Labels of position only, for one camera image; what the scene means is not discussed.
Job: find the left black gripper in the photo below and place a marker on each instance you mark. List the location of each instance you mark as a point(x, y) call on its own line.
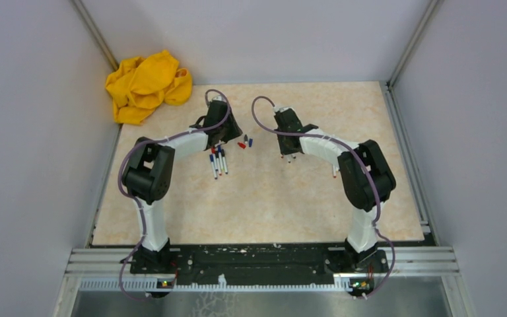
point(236, 131)

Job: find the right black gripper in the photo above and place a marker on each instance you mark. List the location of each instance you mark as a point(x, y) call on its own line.
point(284, 150)

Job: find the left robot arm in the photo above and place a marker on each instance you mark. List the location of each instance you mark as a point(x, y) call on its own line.
point(146, 171)

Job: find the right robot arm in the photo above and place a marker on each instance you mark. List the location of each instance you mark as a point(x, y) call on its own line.
point(365, 174)

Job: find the red capped white marker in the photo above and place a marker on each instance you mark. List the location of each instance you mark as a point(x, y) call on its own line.
point(216, 161)

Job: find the blue capped white marker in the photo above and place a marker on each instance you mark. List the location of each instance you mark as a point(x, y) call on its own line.
point(213, 166)

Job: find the yellow crumpled cloth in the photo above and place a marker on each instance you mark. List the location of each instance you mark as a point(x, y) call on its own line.
point(141, 84)

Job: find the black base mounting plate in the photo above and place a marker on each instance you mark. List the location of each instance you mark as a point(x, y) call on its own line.
point(247, 276)

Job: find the aluminium frame rail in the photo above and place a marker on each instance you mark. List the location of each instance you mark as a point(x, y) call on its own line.
point(409, 261)

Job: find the slotted cable duct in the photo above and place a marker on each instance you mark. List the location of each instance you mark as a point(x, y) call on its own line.
point(155, 285)

